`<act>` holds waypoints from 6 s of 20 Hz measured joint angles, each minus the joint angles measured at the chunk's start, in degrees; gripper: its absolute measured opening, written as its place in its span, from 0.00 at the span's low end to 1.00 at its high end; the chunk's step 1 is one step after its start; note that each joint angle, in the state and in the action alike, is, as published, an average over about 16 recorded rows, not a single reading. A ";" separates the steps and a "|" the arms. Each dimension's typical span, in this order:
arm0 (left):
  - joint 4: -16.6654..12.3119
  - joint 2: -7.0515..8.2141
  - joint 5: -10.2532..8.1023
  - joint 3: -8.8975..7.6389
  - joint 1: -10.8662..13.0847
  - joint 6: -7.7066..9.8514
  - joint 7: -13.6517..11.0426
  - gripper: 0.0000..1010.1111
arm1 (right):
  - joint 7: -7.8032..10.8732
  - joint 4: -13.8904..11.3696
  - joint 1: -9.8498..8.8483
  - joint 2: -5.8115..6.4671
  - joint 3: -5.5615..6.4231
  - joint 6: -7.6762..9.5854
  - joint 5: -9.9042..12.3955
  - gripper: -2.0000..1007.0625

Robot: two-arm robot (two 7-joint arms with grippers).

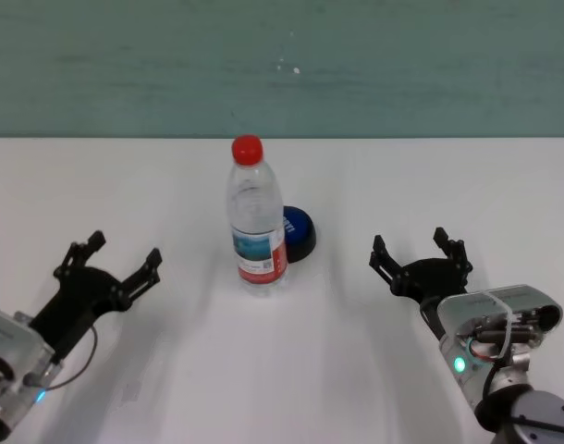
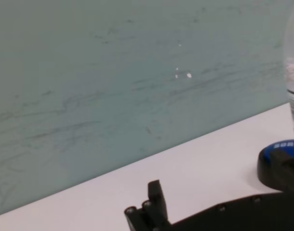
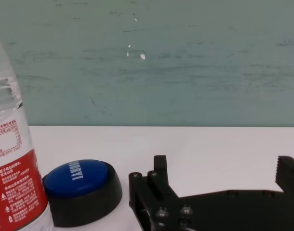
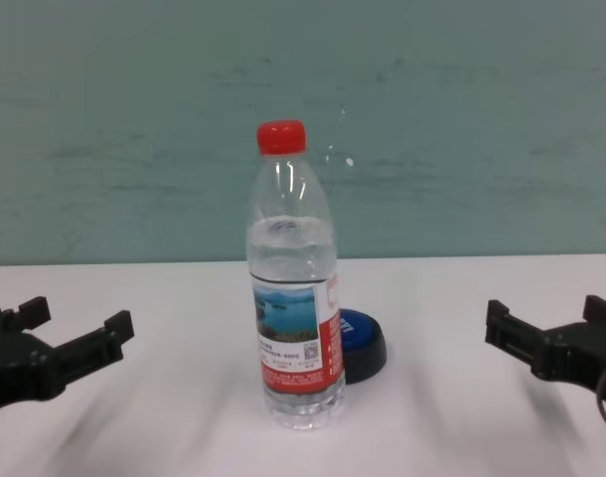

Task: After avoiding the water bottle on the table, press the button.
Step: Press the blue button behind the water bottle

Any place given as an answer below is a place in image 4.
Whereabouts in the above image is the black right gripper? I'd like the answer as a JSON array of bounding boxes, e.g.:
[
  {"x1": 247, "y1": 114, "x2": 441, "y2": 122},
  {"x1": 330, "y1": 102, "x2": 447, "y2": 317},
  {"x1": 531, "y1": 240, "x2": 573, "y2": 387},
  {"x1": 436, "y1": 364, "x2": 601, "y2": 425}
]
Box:
[{"x1": 484, "y1": 294, "x2": 606, "y2": 399}]

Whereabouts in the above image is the clear water bottle red cap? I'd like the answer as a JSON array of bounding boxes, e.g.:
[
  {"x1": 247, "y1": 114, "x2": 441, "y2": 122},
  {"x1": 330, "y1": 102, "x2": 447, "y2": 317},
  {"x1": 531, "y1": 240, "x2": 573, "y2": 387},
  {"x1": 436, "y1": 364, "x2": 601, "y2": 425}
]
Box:
[{"x1": 244, "y1": 118, "x2": 347, "y2": 432}]

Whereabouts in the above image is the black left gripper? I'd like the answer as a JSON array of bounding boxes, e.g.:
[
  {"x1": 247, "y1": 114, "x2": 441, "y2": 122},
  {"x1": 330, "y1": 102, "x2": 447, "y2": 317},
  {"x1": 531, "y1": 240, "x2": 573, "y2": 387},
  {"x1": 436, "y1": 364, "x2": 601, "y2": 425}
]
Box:
[{"x1": 0, "y1": 295, "x2": 136, "y2": 419}]

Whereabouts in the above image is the blue push button black base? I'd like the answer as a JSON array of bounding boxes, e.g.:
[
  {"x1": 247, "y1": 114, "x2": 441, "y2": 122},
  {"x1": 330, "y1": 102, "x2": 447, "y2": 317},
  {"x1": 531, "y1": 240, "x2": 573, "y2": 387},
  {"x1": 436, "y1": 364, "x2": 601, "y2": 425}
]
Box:
[{"x1": 338, "y1": 307, "x2": 389, "y2": 386}]

